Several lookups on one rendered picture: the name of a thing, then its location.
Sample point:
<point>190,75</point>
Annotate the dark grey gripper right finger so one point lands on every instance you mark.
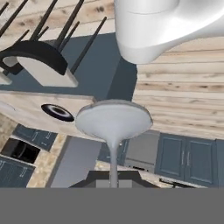
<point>128,176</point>

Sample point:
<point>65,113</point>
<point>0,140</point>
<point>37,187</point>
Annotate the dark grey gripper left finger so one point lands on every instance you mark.
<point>100,176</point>

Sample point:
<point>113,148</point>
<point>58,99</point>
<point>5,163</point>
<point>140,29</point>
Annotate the pale grey wine glass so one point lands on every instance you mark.
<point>113,119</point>

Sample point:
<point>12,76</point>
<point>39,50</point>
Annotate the black and white plate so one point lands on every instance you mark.
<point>57,112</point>

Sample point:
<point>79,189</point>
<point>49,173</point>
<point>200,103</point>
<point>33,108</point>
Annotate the blue narrow cupboard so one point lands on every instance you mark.
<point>122,153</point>

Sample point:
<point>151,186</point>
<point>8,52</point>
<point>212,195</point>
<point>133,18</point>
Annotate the grey fridge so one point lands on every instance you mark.
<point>77,160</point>

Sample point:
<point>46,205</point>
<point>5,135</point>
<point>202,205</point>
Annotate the grey dishwasher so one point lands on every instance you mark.
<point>143,150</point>

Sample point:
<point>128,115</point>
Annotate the blue cupboard run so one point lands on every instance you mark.
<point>189,159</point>

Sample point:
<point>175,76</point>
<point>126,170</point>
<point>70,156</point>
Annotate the blue drawer unit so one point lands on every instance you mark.
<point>36,135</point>

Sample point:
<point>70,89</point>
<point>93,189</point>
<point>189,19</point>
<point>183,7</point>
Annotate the black oven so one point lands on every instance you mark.
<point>20,150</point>

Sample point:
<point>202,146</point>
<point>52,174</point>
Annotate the blue kitchen island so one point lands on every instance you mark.
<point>99,67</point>

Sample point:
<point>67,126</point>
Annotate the black stool with cream seat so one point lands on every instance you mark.
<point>38,52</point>
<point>3,79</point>

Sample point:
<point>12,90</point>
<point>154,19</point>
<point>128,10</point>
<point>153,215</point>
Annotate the white rounded object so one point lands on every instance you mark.
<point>151,26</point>

